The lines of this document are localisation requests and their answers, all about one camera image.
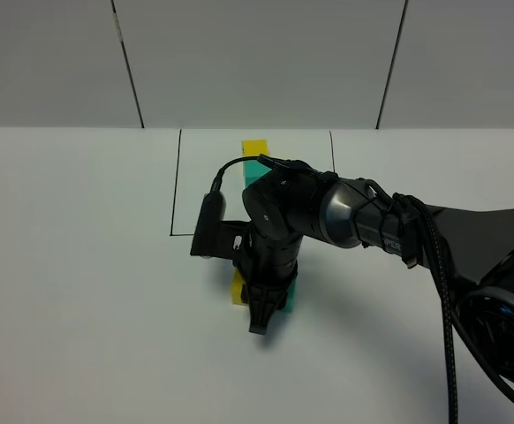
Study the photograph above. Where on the teal template block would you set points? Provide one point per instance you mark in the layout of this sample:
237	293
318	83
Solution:
253	170

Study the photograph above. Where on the white template paper sheet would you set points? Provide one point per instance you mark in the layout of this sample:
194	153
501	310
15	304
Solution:
203	152

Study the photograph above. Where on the yellow template block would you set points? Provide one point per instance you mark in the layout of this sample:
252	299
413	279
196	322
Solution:
254	147

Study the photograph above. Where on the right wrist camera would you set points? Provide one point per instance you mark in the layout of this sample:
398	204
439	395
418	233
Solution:
213	237

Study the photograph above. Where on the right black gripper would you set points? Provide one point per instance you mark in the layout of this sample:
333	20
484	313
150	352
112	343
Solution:
269	268

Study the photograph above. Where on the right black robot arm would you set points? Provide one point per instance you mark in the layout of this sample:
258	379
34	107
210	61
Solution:
469	254

